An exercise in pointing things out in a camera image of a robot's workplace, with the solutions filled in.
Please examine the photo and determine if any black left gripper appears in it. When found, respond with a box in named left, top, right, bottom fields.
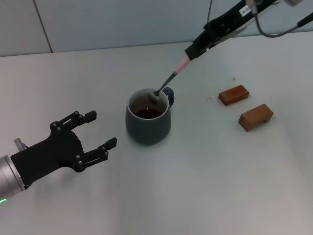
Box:
left=11, top=110, right=117, bottom=188

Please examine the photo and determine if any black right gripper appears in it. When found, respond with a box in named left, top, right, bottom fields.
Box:
left=184, top=0, right=286, bottom=61

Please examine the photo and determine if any pink handled metal spoon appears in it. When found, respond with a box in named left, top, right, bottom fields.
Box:
left=148, top=55, right=191, bottom=105

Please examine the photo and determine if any dark grey ceramic cup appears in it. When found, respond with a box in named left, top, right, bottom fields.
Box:
left=125, top=87, right=175, bottom=146

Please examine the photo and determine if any flat brown wooden block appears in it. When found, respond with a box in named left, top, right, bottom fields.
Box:
left=218, top=84, right=250, bottom=106

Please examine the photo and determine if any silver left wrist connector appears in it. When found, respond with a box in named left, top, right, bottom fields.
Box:
left=14, top=138, right=28, bottom=150

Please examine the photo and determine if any tall brown wooden block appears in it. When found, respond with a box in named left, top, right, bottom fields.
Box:
left=238, top=103, right=274, bottom=132

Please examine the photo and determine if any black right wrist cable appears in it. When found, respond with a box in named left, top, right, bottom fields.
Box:
left=253, top=4, right=313, bottom=38

